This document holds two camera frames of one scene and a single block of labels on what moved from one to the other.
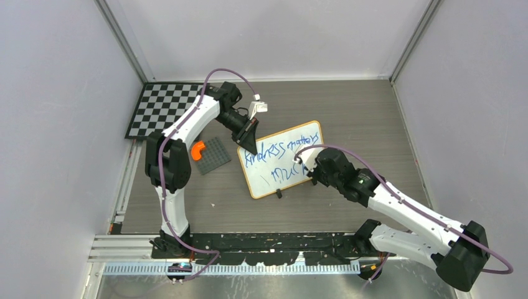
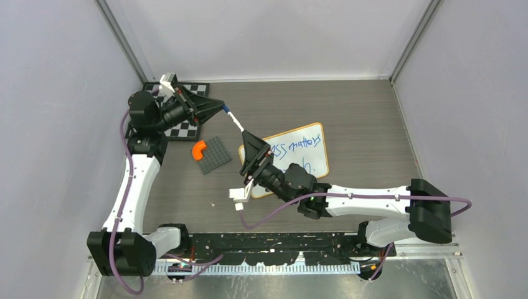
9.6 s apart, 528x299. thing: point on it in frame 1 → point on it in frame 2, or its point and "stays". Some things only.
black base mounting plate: x=267 y=249 stays
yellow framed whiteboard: x=273 y=167 stays
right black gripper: x=315 y=173 → x=255 y=148
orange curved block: x=195 y=149 stays
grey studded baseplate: x=213 y=156 stays
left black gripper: x=246 y=136 → x=190 y=103
